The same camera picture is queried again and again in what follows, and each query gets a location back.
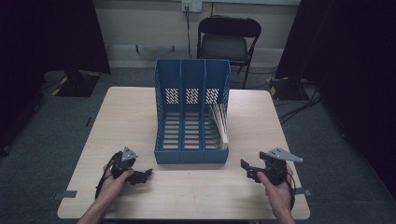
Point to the person's left hand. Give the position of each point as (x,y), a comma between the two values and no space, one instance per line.
(113,186)

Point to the black folding chair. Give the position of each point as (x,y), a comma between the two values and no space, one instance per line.
(229,43)

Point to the person's right hand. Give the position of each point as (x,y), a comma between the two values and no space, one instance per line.
(277,194)

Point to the black curtain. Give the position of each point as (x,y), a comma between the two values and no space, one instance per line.
(348,77)
(49,46)

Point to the blue three-slot file rack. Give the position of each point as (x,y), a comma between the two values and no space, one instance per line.
(186,124)

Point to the grey tape strip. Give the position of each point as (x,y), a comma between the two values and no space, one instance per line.
(65,194)
(303,191)

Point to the white wall socket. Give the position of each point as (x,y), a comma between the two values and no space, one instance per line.
(191,5)

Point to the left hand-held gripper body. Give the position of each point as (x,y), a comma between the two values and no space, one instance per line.
(124,165)

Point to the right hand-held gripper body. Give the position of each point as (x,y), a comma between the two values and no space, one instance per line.
(275,169)

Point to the black stand base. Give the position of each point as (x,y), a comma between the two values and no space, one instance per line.
(288,88)
(77,83)

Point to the green leaf picture book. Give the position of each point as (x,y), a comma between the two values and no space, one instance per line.
(220,126)

